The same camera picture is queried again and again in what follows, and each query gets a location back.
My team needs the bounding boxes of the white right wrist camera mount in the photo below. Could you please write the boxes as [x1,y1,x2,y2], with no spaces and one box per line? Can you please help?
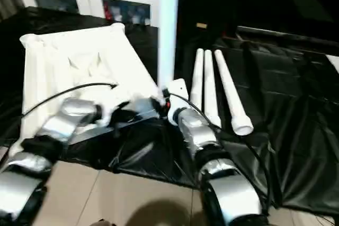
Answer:
[166,79,186,126]

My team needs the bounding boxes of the white plastic table leg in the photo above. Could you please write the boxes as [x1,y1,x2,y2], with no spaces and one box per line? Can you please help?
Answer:
[213,49,254,135]
[189,48,205,105]
[203,49,222,129]
[157,0,181,105]

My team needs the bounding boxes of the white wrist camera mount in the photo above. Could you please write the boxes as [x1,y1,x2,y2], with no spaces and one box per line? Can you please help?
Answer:
[96,98,125,128]
[166,79,186,126]

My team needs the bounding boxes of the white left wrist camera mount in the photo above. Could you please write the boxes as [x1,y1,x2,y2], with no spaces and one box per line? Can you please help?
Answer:
[96,98,125,128]

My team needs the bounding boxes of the black glossy mat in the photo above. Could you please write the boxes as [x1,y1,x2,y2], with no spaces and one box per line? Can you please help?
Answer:
[0,6,339,216]

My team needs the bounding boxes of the flat white board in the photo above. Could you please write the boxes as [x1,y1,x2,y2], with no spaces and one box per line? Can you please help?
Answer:
[325,53,339,75]

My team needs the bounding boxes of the white plastic table top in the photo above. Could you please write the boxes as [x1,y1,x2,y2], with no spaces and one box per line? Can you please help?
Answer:
[9,22,161,158]

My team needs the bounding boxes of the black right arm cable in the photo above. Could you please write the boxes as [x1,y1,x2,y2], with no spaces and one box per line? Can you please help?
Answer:
[169,92,274,208]

